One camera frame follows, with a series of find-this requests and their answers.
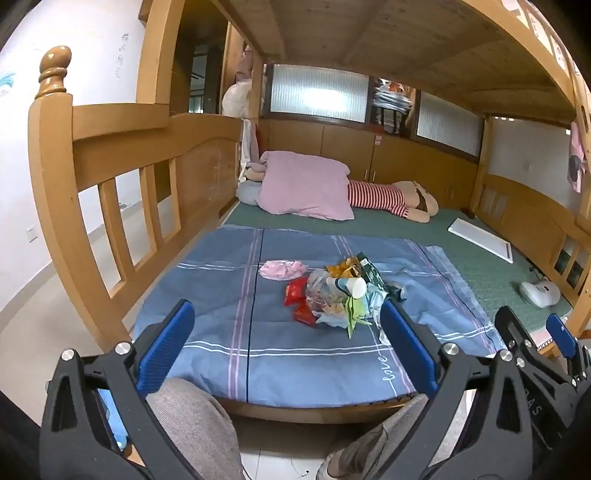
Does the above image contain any white hanging cloth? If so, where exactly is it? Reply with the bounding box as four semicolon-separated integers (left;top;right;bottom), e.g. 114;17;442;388
239;117;260;181

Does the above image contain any blue plaid blanket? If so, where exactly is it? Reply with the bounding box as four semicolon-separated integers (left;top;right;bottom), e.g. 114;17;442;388
99;225;506;450

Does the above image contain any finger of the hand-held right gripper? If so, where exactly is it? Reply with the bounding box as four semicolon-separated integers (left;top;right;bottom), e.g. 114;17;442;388
495;305;580;394
545;314;591;385

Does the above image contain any white paper cup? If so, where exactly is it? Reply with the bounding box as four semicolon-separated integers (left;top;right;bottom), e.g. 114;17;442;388
325;276;368;298

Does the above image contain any white handheld appliance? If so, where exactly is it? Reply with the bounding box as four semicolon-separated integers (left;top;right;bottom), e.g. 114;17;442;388
518;277;561;308

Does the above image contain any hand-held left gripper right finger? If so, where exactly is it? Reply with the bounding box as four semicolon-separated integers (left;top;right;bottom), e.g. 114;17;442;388
379;299;542;480

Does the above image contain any red snack packet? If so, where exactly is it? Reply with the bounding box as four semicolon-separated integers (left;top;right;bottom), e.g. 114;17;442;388
284;277;309;306
294;302;319;328

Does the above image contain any white flat board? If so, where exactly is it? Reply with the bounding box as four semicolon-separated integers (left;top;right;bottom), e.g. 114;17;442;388
449;218;514;264

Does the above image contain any frosted glass window panel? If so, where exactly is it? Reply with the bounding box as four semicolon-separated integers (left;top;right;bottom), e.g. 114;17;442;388
270;65;370;123
416;92;483;158

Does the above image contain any person's shoe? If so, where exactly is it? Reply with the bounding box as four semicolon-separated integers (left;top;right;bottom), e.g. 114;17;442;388
318;455;352;480

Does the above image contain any pink pillow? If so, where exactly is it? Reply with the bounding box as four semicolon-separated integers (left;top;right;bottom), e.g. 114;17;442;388
253;151;355;221

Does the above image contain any person's left leg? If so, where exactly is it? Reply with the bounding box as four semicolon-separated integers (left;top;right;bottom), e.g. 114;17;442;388
145;378;245;480

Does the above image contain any pink hanging garment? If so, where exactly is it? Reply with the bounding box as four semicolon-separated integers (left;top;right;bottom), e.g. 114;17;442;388
569;122;590;192

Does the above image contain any person's right leg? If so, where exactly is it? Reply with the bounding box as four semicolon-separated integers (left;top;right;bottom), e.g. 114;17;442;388
339;394;430;480

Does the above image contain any person's leg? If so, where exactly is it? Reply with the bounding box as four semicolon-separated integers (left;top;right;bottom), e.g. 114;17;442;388
339;394;430;480
145;378;245;480

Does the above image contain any wooden wall cabinet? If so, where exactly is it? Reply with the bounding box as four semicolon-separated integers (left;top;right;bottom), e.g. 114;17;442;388
267;119;481;210

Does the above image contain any wooden bunk bed frame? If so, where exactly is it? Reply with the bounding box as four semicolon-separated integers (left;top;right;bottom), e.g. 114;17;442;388
28;0;591;416

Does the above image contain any grey blue pillow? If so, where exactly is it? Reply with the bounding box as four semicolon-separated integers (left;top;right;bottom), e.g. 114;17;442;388
236;180;265;206

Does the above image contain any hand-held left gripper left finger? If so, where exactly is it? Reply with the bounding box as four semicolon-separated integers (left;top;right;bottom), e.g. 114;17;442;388
39;299;197;480

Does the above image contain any red striped stuffed doll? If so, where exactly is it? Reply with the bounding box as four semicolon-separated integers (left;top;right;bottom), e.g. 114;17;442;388
346;179;439;224

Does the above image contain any yellow snack wrapper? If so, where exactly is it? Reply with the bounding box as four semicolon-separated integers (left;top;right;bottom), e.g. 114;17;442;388
325;256;363;278

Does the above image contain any clear plastic bag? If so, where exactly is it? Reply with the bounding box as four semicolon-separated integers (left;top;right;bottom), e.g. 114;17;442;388
305;270;347;315

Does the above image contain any dark green snack bag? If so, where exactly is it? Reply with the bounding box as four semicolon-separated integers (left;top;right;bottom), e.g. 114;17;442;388
355;251;393;296

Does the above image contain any light green paper wrapper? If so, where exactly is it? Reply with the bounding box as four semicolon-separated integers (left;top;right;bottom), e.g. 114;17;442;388
345;295;376;339

